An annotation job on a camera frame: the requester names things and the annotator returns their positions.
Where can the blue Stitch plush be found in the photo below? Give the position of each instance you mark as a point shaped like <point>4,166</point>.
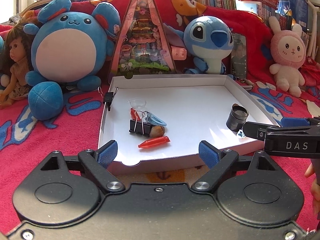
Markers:
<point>208,39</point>

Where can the round blue mouse plush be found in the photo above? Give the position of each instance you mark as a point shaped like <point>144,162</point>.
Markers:
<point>68,49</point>

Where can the Doraemon plush toy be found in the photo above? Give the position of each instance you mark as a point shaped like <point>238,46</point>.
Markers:
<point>5,79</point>

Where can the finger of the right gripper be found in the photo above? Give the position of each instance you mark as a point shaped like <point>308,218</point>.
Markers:
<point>297,122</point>
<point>255,130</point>

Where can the pink cartoon blanket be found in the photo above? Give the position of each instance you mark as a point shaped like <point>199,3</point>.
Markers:
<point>26,141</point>

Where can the brown nut shell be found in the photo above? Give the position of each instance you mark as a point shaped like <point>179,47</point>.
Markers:
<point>157,131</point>

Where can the brown haired doll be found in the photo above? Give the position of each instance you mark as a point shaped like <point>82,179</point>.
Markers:
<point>17,63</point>

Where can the pink bunny plush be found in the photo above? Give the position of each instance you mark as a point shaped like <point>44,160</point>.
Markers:
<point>289,53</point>

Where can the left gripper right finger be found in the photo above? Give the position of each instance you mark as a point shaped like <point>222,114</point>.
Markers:
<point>222,166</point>

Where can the red plastic crayon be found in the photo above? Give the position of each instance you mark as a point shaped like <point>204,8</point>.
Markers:
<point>154,142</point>

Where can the black round lens cap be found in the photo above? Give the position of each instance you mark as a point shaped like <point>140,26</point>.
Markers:
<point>237,117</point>

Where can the white cardboard box tray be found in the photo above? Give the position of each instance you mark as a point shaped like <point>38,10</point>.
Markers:
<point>194,107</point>

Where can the red small clip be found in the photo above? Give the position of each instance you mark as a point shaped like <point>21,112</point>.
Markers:
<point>135,114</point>

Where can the black binder clip on box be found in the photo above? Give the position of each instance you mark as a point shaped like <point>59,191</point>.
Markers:
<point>107,97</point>

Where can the person right hand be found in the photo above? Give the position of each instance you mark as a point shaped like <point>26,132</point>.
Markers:
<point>314,189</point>

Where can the pink triangular diorama house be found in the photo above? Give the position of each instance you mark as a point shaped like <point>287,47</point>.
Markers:
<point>141,46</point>

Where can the blue hair clip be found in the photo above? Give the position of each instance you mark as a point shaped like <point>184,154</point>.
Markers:
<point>154,120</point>

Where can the black binder clip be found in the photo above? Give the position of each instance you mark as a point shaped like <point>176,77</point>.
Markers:
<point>140,127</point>
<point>107,97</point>

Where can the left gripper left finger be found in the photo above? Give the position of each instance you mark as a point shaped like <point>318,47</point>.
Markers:
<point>93,164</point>

